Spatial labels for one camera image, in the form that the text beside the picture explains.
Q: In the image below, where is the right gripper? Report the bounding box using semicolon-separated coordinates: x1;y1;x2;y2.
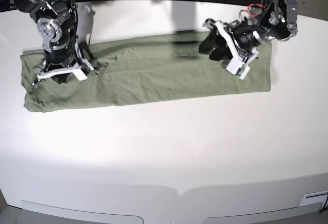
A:
37;52;83;84

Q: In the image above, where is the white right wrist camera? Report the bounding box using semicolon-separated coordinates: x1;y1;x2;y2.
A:
72;59;94;81

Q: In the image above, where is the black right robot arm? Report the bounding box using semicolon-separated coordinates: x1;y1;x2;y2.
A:
13;0;93;87

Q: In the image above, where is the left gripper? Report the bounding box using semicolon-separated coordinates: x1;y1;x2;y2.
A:
198;18;277;61

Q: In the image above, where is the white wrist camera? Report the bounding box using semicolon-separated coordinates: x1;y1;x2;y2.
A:
225;58;251;80
72;59;94;81

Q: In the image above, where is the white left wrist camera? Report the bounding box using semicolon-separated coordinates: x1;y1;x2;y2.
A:
225;58;251;80

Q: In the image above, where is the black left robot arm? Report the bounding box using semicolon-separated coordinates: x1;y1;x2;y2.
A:
198;0;298;64

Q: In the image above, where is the green T-shirt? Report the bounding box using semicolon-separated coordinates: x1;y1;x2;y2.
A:
20;32;272;113

